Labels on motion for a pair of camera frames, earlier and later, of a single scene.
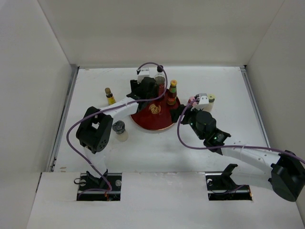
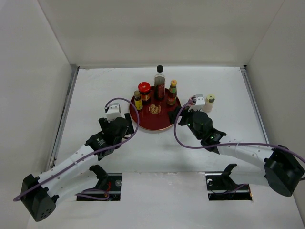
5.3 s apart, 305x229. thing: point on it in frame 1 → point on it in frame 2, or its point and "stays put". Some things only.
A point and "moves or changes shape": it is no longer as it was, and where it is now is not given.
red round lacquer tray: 156,114 stays put
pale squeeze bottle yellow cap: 208,106 stays put
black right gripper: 174,113 stays put
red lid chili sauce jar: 161,88 moves or changes shape
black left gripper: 135,86 → 105,123
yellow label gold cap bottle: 110,98 moves or changes shape
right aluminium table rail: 244,69 stays put
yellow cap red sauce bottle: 171,99 stays put
